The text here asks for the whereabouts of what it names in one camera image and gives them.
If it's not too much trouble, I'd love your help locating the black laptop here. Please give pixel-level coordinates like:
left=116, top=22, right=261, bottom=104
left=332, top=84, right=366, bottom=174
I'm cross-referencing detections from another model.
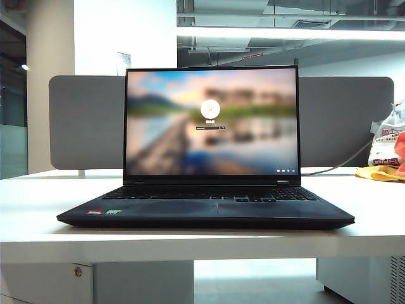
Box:
left=56, top=65, right=356, bottom=229

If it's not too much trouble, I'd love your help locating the grey desk divider panel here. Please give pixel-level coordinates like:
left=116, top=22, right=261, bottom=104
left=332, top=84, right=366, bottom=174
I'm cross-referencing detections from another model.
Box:
left=49, top=75, right=396, bottom=170

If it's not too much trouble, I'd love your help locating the white drawer cabinet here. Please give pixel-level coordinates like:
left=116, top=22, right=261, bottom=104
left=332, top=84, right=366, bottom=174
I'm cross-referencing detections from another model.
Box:
left=0, top=261, right=194, bottom=304

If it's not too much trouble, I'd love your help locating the yellow cloth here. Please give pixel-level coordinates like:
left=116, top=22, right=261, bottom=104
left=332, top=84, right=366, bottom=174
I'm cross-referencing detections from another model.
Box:
left=354, top=164, right=405, bottom=183

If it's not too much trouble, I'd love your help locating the white printed plastic bag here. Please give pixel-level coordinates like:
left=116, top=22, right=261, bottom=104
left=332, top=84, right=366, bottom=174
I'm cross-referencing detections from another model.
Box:
left=368, top=98, right=405, bottom=167

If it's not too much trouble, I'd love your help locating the red round item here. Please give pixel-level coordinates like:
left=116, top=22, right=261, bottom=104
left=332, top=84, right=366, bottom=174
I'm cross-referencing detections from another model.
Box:
left=395, top=131, right=405, bottom=175

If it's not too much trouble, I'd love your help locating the white vented cabinet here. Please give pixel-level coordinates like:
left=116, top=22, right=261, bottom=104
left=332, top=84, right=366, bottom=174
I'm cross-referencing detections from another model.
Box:
left=316, top=255, right=405, bottom=304

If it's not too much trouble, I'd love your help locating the grey cable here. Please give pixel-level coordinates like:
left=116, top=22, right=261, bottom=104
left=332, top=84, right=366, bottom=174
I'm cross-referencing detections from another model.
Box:
left=300, top=141, right=374, bottom=177

